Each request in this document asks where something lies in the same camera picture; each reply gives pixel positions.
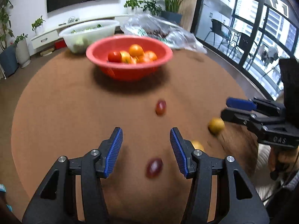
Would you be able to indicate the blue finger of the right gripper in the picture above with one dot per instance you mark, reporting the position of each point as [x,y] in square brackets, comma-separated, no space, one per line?
[238,116]
[240,104]

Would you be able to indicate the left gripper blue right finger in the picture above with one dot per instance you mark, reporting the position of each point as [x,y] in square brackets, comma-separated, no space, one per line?
[182,150]

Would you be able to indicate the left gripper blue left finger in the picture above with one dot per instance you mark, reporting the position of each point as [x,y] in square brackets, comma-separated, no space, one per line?
[109,151]

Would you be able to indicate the brown longan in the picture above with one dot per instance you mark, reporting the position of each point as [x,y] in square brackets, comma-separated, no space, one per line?
[197,145]

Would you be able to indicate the red grape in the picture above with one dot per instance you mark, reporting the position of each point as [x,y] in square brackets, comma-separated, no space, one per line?
[154,168]
[161,107]

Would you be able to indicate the red tomato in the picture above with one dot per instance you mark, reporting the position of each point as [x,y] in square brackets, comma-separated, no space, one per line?
[115,57]

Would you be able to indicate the smooth orange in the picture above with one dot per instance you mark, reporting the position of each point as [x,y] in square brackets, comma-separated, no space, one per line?
[136,50]

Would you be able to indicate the small orange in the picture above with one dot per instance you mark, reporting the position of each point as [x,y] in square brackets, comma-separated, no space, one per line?
[143,59]

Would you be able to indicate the large textured mandarin orange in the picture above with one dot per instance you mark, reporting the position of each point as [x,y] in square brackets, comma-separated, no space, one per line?
[150,55]

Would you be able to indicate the person right hand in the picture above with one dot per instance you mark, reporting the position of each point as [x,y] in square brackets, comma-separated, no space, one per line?
[283,163]

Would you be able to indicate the brown table cloth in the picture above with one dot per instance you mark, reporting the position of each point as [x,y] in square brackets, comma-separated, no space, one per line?
[69,107]

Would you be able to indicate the black balcony chair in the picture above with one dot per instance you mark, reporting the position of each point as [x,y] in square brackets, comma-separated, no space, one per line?
[222,30]

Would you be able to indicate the red plastic colander bowl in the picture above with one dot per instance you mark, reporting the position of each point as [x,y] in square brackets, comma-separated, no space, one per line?
[97,53]

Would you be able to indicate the dark cherries pile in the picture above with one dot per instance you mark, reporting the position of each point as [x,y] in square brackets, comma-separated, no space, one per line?
[158,34]

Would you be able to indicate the white plastic vegetable basin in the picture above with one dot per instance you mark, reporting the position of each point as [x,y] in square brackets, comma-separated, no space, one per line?
[77,43]

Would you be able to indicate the beige curtain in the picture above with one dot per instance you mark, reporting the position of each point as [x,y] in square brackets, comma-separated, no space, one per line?
[187,9]

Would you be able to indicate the green leafy vegetables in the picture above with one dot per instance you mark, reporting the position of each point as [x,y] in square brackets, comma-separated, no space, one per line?
[86,29]

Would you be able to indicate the clear plastic bag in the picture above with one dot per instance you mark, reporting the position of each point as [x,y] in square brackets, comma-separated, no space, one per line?
[178,38]

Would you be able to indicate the white tv cabinet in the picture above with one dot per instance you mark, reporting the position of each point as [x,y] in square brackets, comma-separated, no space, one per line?
[52,35]

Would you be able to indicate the plant ribbed white pot left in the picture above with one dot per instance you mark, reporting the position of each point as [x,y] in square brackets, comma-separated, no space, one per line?
[21,50]

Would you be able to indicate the tall tree blue pot left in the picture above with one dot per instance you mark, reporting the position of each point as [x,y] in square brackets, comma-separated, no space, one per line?
[9,63]

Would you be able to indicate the bushy plant white pot right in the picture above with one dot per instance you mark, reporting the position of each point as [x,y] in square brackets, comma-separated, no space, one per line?
[150,6]

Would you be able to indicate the small plant on cabinet left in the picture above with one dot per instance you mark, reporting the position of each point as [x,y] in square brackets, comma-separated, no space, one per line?
[37,26]

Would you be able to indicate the small plant on cabinet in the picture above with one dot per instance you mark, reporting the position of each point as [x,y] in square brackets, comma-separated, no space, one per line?
[131,6]
[37,26]

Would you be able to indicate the small plant on cabinet right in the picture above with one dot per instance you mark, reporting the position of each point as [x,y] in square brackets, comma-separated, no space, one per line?
[131,6]

